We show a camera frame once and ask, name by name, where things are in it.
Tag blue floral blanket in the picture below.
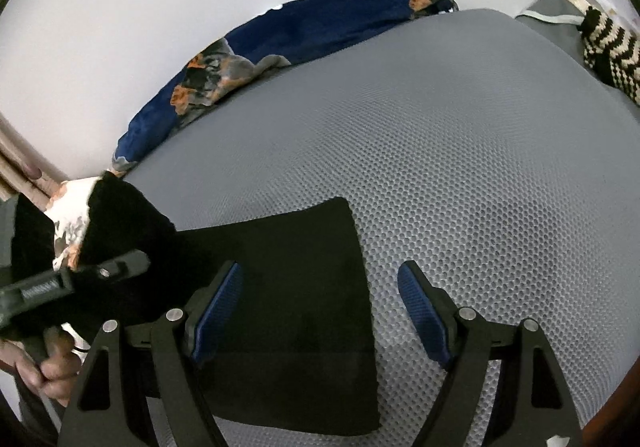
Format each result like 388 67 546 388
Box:
110 0 460 179

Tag beige curtain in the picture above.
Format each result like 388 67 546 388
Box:
0 112 72 209

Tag black pants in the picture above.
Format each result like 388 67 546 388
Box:
82 176 382 436

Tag grey honeycomb mattress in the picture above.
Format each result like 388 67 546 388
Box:
114 7 640 447

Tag person's left hand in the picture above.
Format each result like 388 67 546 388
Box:
0 326 84 407

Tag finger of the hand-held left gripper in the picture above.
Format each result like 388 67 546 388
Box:
59 249 152 289

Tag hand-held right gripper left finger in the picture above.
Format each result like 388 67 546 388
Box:
57 260 245 447

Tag black cream zigzag knit cloth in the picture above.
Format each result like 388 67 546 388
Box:
577 6 640 106

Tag grey cloth with white trim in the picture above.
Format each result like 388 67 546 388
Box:
515 0 602 64

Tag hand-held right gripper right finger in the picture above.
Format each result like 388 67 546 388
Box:
397 260 584 447

